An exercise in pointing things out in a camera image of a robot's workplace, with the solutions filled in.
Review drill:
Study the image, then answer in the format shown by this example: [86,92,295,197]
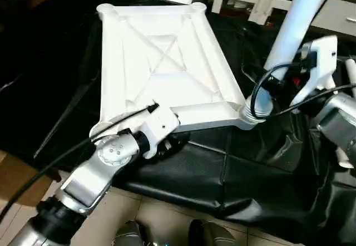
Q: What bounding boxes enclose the white plastic table leg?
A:
[238,0,341,129]
[344,58,356,94]

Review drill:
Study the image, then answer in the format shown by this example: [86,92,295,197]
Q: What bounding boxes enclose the white plastic table top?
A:
[89,2,262,142]

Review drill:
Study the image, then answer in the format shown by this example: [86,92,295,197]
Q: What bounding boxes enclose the black mat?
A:
[0,0,356,241]

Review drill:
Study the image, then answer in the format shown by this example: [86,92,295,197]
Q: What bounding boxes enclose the white drawer unit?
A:
[311,0,356,38]

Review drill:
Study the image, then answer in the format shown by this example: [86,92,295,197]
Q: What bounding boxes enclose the grey right robot foot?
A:
[188,218,240,246]

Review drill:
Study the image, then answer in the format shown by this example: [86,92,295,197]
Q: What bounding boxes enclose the grey robot foot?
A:
[114,220,148,246]
[188,218,240,246]

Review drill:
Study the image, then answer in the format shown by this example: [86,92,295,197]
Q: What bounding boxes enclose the grey left robot foot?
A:
[114,220,148,246]

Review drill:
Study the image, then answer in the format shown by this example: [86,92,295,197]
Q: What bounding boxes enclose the flat brown cardboard sheet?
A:
[0,150,63,203]

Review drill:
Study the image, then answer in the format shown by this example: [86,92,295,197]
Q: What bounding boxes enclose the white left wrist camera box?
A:
[138,108,181,160]

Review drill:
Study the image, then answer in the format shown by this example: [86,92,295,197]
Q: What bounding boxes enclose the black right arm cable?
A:
[250,62,356,120]

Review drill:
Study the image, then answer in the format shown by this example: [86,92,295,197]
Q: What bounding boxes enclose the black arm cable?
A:
[0,104,160,220]
[250,62,356,120]

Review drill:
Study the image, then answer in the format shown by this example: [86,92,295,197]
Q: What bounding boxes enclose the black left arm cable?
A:
[0,104,160,220]

